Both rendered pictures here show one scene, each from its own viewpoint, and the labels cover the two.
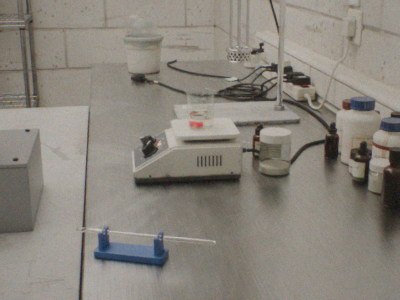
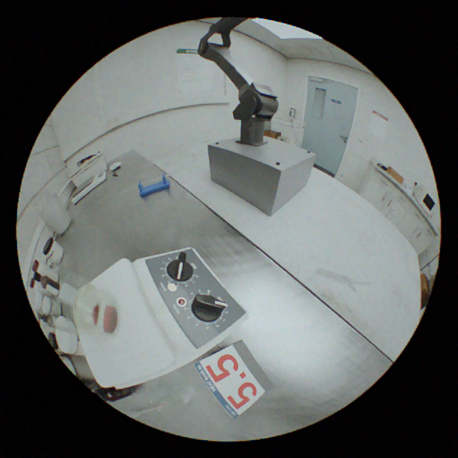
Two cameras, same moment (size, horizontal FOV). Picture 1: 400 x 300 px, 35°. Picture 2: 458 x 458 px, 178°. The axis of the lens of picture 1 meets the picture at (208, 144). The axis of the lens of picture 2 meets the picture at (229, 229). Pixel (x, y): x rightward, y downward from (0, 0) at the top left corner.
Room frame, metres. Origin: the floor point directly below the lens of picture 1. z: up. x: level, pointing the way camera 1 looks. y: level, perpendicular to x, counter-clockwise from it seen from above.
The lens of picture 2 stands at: (1.19, 0.13, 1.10)
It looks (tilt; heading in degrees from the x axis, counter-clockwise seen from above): 50 degrees down; 149
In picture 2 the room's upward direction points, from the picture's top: 2 degrees counter-clockwise
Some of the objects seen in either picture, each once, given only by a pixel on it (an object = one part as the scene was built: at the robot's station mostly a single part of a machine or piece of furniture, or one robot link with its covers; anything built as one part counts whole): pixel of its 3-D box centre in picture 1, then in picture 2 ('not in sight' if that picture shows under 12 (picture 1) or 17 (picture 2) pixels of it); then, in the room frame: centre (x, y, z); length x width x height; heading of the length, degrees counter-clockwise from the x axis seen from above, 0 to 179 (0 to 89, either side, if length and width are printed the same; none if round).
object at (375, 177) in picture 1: (382, 176); not in sight; (1.04, -0.31, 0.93); 0.05 x 0.05 x 0.05
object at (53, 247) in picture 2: not in sight; (53, 250); (0.83, -0.35, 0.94); 0.07 x 0.07 x 0.07
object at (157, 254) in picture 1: (130, 244); (152, 184); (0.79, 0.11, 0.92); 0.10 x 0.03 x 0.04; 77
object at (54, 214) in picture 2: not in sight; (54, 216); (0.63, -0.41, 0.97); 0.18 x 0.13 x 0.15; 86
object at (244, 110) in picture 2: not in sight; (256, 109); (0.92, 0.37, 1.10); 0.09 x 0.07 x 0.06; 98
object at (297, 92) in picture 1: (286, 80); not in sight; (1.93, -0.24, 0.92); 0.40 x 0.06 x 0.04; 10
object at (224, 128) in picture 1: (204, 128); (107, 326); (1.15, 0.01, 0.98); 0.12 x 0.12 x 0.01; 8
